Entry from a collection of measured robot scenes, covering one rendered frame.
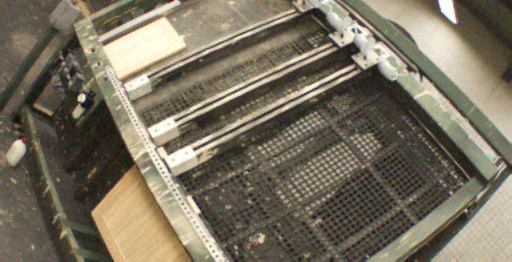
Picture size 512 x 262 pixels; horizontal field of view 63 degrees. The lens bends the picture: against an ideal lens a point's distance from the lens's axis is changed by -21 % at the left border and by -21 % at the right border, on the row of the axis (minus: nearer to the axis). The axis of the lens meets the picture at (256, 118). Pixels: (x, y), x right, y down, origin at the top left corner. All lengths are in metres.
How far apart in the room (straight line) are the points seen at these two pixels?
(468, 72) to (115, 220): 5.81
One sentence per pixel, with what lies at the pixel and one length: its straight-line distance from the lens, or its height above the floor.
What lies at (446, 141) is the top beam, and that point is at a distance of 2.29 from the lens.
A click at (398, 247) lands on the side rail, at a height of 1.40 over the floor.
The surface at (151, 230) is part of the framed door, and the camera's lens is 2.41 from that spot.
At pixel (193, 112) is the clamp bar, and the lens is 2.30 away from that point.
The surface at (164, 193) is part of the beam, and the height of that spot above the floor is 0.84.
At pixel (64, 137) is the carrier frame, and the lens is 3.14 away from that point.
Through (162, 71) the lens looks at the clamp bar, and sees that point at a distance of 2.51.
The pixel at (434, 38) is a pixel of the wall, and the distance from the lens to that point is 7.58.
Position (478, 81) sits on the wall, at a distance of 7.28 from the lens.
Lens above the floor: 1.60
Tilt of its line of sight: 8 degrees down
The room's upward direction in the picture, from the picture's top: 46 degrees clockwise
